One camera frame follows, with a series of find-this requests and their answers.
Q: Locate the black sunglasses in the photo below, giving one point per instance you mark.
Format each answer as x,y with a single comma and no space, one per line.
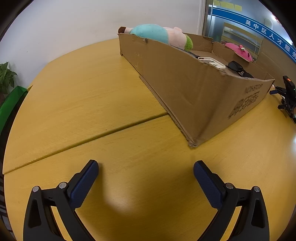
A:
234,66

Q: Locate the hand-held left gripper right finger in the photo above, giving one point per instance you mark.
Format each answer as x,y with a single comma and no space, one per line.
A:
208,185

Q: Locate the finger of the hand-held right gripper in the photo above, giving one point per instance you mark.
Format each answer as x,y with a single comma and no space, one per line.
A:
278,90
284,107

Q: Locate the yellow wooden desktop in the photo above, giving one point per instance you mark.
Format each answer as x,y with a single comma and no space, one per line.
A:
81,92

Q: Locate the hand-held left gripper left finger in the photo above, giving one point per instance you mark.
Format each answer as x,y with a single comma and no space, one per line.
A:
84,185

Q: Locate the blue wall banner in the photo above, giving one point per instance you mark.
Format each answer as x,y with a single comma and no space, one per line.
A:
266,30

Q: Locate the cream phone case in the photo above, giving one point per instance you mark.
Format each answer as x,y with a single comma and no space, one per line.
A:
214,62

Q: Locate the pink plush toy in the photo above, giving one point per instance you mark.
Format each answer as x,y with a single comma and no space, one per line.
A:
238,49

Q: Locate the potted green plant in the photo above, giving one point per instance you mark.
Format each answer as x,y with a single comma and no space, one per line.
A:
7,74

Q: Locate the pig plush toy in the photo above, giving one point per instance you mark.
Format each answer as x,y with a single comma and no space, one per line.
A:
152,32

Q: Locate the brown cardboard box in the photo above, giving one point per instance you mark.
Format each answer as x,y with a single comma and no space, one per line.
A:
185,92

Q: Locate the white round wall fixture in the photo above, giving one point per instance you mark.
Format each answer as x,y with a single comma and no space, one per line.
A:
268,22

